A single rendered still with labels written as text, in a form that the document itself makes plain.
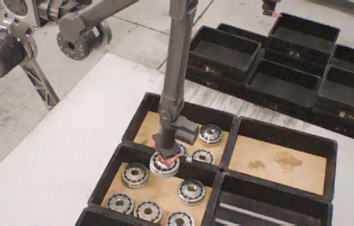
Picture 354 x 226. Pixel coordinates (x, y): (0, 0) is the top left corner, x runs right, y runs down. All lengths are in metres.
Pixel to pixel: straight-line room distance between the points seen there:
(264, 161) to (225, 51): 1.20
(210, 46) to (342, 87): 0.83
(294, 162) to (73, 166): 0.91
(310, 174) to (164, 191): 0.58
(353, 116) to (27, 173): 1.70
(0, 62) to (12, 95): 1.22
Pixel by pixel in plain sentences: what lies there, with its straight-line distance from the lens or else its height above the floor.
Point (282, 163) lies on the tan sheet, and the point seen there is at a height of 0.83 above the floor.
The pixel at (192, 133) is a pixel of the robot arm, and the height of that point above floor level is 1.20.
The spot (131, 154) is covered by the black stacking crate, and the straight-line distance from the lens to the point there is 1.73.
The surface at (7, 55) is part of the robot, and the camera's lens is 2.19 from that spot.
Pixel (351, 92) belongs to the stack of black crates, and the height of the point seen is 0.49.
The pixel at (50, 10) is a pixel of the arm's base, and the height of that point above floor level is 1.46.
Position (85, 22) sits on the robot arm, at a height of 1.47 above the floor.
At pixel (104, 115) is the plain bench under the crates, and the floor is 0.70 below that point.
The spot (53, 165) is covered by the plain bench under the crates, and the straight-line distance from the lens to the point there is 1.98.
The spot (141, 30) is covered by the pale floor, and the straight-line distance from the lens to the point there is 3.86.
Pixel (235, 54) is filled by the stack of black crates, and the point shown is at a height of 0.49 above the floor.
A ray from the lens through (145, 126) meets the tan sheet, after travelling 1.91.
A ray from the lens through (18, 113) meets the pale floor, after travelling 3.23.
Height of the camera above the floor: 2.24
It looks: 46 degrees down
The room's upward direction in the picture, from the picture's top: 5 degrees clockwise
